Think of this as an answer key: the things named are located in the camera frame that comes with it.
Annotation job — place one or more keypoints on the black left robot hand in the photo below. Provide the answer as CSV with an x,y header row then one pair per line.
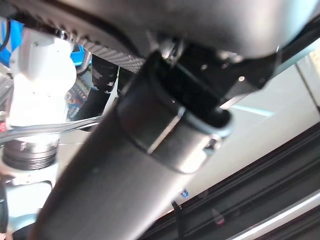
x,y
125,175

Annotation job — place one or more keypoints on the blue plastic shopping basket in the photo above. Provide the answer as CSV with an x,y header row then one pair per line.
x,y
15,40

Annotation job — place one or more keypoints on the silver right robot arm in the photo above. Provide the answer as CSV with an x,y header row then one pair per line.
x,y
42,75

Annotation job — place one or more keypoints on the black shelf clear price rail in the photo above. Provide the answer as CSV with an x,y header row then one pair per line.
x,y
250,200

